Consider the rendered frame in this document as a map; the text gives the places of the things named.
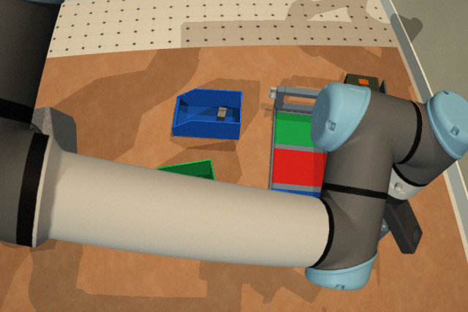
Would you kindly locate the green bin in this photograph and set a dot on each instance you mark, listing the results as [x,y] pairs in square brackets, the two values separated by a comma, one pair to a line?
[201,169]

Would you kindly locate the blue bin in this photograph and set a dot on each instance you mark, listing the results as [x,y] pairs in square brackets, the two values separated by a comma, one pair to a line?
[203,104]

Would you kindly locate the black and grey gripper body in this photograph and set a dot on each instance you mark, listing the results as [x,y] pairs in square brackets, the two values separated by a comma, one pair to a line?
[395,201]

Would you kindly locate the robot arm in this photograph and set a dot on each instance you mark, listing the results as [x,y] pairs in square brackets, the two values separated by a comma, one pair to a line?
[374,146]

